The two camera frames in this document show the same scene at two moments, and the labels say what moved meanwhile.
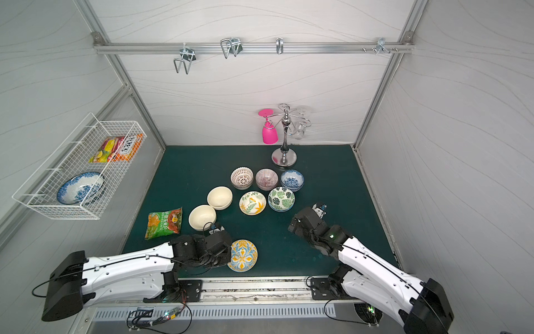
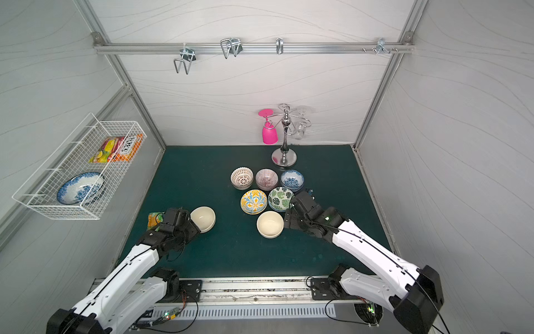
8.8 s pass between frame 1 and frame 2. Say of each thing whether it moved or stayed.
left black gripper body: moved
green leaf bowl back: stayed
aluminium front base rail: stayed
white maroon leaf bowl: stayed
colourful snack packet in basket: stayed
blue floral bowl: stayed
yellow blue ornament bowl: moved
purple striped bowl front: stayed
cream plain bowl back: moved
